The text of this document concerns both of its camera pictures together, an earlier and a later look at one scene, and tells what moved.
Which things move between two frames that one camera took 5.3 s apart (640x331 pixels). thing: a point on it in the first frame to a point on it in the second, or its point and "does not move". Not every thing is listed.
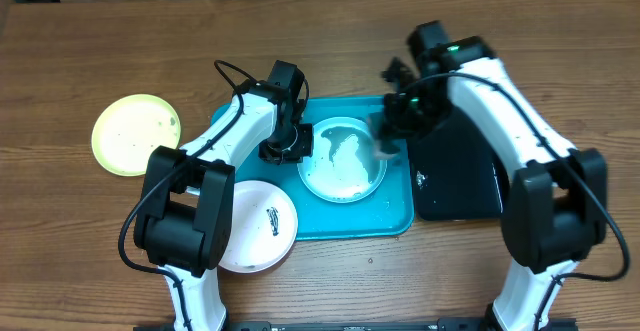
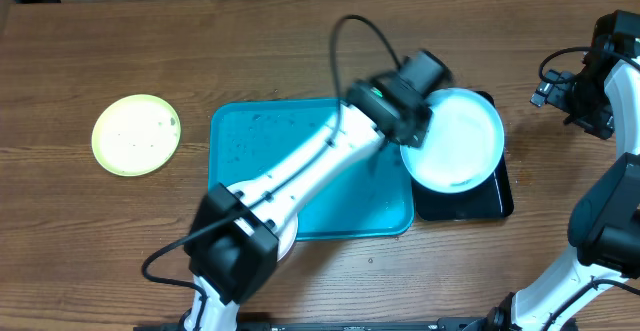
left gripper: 304,147 to 416,135
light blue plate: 345,165 to 463,146
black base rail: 443,324 does not move
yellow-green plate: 129,128 does not move
